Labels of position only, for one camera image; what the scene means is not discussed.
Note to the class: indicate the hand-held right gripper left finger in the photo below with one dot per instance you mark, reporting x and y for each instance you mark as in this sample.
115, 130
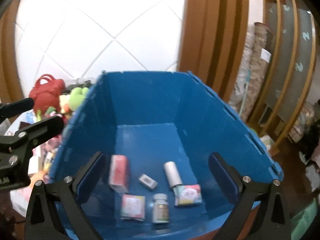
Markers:
93, 175

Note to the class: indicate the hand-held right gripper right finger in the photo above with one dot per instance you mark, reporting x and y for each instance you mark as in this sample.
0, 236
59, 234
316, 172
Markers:
222, 177

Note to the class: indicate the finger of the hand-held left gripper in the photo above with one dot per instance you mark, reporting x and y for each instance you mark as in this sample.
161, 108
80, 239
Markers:
42, 128
17, 107

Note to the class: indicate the blue plastic bin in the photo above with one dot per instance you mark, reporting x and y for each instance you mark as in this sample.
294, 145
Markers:
150, 105

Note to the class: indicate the pink carton box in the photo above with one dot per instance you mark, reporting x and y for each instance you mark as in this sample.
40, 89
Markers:
119, 172

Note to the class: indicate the red handbag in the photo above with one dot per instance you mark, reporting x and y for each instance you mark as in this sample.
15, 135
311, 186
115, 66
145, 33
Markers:
47, 92

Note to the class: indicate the yellow plush toy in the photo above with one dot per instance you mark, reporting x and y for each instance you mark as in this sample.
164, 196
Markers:
64, 102

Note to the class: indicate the colourful tissue packet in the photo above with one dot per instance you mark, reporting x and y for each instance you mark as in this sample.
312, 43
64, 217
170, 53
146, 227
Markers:
187, 195

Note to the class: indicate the green plush toy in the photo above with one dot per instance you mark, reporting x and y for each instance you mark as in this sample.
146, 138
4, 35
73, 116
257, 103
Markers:
77, 97

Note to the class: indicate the white cylinder roll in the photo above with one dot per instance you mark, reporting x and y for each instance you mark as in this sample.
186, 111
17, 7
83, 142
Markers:
172, 173

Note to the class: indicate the pink flat packet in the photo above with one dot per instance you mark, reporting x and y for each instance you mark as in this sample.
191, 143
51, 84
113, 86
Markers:
132, 207

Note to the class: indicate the small grey box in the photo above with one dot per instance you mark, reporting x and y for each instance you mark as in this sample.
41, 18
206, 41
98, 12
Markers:
148, 182

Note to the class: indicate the small pill bottle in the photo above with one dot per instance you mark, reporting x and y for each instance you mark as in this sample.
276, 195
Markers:
160, 210

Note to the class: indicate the green cloth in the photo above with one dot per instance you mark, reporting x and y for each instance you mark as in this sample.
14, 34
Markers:
305, 220

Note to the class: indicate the plastic-wrapped roll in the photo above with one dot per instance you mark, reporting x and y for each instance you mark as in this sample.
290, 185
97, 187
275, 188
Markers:
243, 80

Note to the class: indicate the patterned rolled carpet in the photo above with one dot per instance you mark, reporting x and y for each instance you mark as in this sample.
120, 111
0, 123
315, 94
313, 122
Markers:
261, 62

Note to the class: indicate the wooden framed glass door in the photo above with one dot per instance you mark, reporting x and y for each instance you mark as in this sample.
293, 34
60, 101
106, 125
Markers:
287, 55

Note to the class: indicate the wooden wall trim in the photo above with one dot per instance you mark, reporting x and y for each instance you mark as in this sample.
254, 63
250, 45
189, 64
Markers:
7, 60

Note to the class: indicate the wooden door frame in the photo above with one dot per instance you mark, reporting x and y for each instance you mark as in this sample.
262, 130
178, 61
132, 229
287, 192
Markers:
212, 30

